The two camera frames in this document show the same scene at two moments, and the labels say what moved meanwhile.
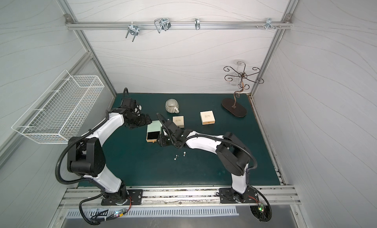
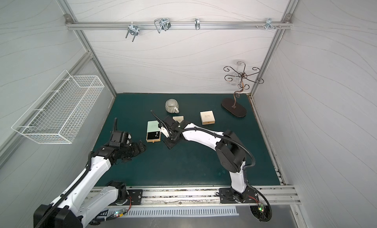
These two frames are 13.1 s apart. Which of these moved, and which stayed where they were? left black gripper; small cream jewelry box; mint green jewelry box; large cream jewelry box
Moved: left black gripper
Stayed: large cream jewelry box; small cream jewelry box; mint green jewelry box
